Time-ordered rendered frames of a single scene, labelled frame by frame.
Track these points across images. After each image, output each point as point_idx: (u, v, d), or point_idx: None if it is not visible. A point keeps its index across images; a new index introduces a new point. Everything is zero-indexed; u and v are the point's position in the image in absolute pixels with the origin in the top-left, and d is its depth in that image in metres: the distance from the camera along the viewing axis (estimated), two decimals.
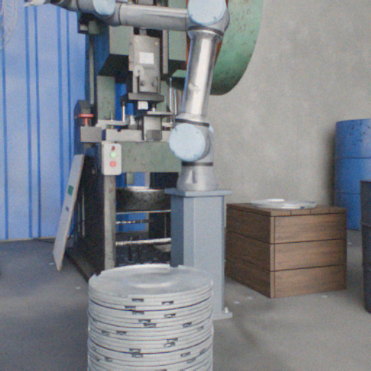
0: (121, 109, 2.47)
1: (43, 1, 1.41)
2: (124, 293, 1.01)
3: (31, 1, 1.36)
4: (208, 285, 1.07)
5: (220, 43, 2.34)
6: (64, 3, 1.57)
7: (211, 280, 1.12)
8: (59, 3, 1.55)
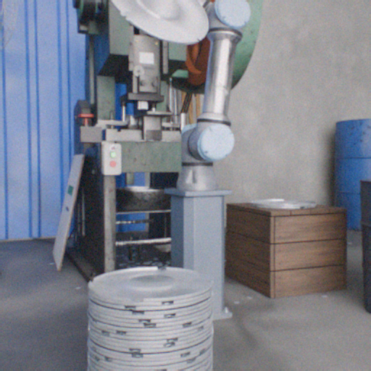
0: (121, 109, 2.47)
1: None
2: (127, 13, 1.13)
3: None
4: (198, 40, 1.21)
5: None
6: None
7: (205, 32, 1.25)
8: None
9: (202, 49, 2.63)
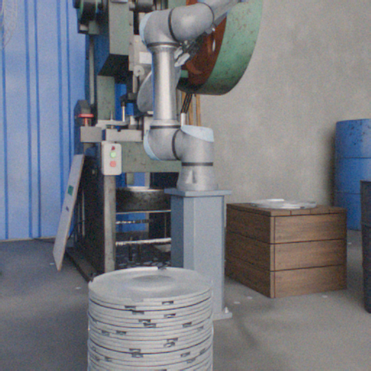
0: (121, 109, 2.47)
1: (177, 53, 2.18)
2: None
3: None
4: (138, 106, 2.16)
5: None
6: None
7: (138, 98, 2.12)
8: None
9: (215, 35, 2.47)
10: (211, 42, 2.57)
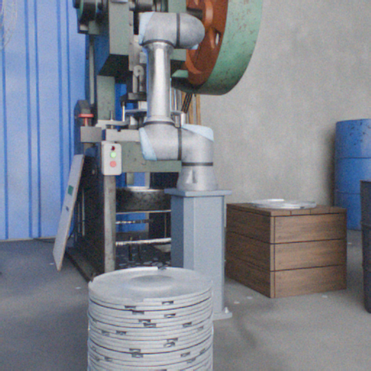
0: (121, 109, 2.47)
1: None
2: None
3: None
4: (124, 111, 2.25)
5: (203, 74, 2.54)
6: None
7: (127, 111, 2.20)
8: None
9: (196, 7, 2.70)
10: None
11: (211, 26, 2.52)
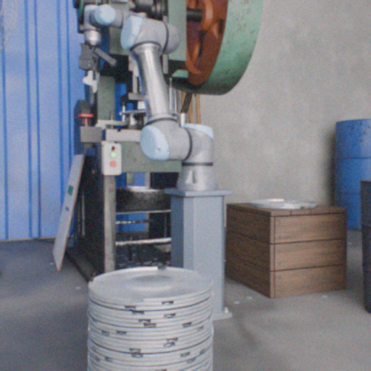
0: (121, 109, 2.47)
1: (98, 80, 2.14)
2: None
3: (95, 91, 2.12)
4: (120, 113, 2.29)
5: None
6: None
7: (125, 112, 2.24)
8: None
9: (219, 14, 2.42)
10: (217, 31, 2.50)
11: None
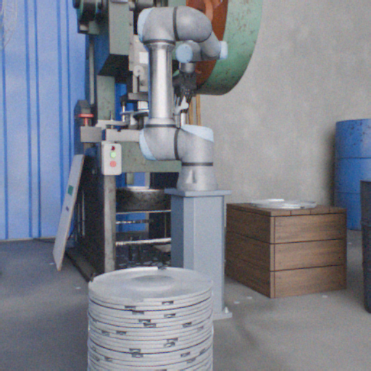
0: (121, 109, 2.47)
1: (177, 104, 2.25)
2: None
3: (175, 112, 2.29)
4: (135, 111, 2.20)
5: None
6: (188, 66, 2.17)
7: (146, 111, 2.19)
8: (188, 71, 2.18)
9: (215, 35, 2.47)
10: None
11: None
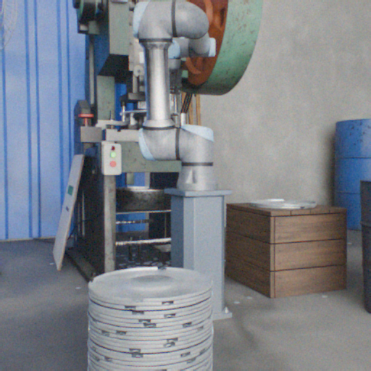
0: (121, 109, 2.47)
1: None
2: None
3: None
4: None
5: None
6: (172, 62, 2.08)
7: None
8: (172, 67, 2.09)
9: None
10: None
11: None
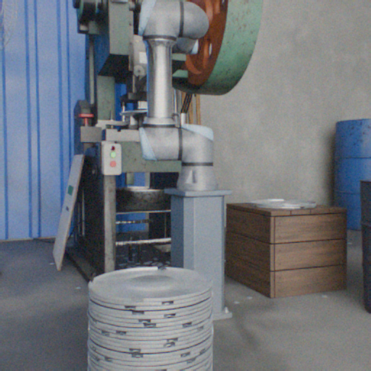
0: (121, 109, 2.47)
1: None
2: None
3: None
4: None
5: None
6: None
7: None
8: None
9: None
10: (221, 11, 2.46)
11: None
